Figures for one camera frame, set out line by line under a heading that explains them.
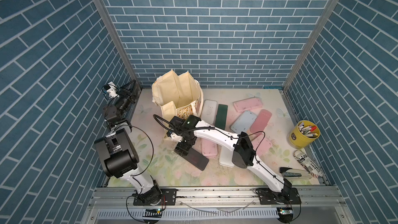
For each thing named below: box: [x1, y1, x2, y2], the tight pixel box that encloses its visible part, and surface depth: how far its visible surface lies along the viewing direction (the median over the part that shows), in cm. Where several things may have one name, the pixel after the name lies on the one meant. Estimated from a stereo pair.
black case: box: [182, 147, 210, 172], surface depth 85 cm
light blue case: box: [230, 110, 258, 133], surface depth 103 cm
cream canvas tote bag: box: [151, 69, 204, 136], surface depth 88 cm
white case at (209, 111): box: [200, 99, 218, 125], surface depth 106 cm
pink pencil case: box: [233, 96, 263, 112], surface depth 111 cm
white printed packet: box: [293, 149, 324, 179], surface depth 84 cm
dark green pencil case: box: [214, 104, 229, 131], surface depth 105 cm
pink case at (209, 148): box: [201, 137, 218, 158], surface depth 88 cm
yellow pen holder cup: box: [288, 120, 321, 149], surface depth 86 cm
